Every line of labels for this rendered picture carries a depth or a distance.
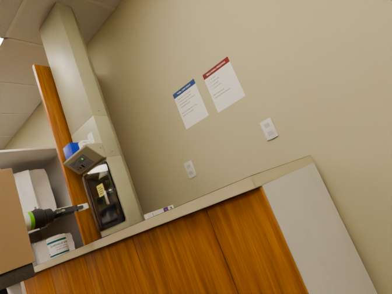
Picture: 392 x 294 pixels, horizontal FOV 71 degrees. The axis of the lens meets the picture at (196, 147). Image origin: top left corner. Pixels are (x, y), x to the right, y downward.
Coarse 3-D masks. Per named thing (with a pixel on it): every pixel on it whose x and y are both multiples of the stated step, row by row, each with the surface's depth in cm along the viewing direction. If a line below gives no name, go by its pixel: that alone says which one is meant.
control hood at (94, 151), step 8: (88, 144) 170; (96, 144) 174; (80, 152) 174; (88, 152) 173; (96, 152) 172; (104, 152) 176; (72, 160) 182; (96, 160) 177; (72, 168) 188; (88, 168) 185
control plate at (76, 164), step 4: (80, 156) 177; (84, 156) 176; (76, 160) 181; (80, 160) 180; (84, 160) 179; (88, 160) 179; (72, 164) 185; (76, 164) 184; (80, 164) 183; (88, 164) 182; (76, 168) 187; (84, 168) 185
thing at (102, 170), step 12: (96, 168) 181; (108, 168) 174; (96, 180) 182; (108, 180) 174; (96, 192) 183; (108, 192) 175; (96, 204) 184; (120, 204) 170; (96, 216) 185; (108, 216) 177; (120, 216) 169
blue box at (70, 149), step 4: (68, 144) 182; (72, 144) 182; (76, 144) 185; (64, 148) 186; (68, 148) 182; (72, 148) 181; (76, 148) 183; (64, 152) 186; (68, 152) 183; (72, 152) 180; (68, 156) 183
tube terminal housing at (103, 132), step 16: (80, 128) 191; (96, 128) 180; (112, 128) 193; (112, 144) 183; (112, 160) 178; (112, 176) 174; (128, 176) 187; (128, 192) 177; (128, 208) 172; (128, 224) 167
